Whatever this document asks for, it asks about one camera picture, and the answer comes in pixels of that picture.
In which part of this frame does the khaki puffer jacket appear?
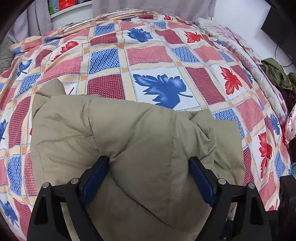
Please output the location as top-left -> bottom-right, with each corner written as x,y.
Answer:
31,79 -> 245,240

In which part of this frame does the pink satin garment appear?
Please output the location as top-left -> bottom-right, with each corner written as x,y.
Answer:
285,105 -> 296,144

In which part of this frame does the dark maroon garment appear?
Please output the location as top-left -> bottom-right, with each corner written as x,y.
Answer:
276,86 -> 296,114

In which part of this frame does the olive green crumpled garment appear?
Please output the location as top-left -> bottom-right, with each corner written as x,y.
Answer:
260,58 -> 293,90

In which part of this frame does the pink floral folded blanket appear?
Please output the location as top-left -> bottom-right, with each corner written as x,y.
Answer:
195,18 -> 288,126

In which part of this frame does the round green pleated cushion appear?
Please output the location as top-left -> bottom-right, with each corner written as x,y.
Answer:
0,34 -> 15,74

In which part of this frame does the leaf patterned patchwork quilt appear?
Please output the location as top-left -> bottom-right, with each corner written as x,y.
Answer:
1,9 -> 290,240

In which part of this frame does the grey curtain left panel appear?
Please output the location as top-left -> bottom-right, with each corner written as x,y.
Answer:
7,0 -> 53,43

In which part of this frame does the grey curtain panel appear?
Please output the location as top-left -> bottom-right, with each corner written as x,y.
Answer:
92,0 -> 217,22
7,0 -> 53,43

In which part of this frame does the grey curtain right panel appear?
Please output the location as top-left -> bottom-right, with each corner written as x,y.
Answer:
92,0 -> 217,22

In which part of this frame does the green box on shelf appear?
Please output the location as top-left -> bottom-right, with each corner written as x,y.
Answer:
47,0 -> 59,15

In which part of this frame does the red box on shelf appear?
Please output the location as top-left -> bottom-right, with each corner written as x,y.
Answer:
58,0 -> 75,11

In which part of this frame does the black monitor on wall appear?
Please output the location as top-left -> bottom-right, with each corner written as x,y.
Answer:
261,8 -> 295,65

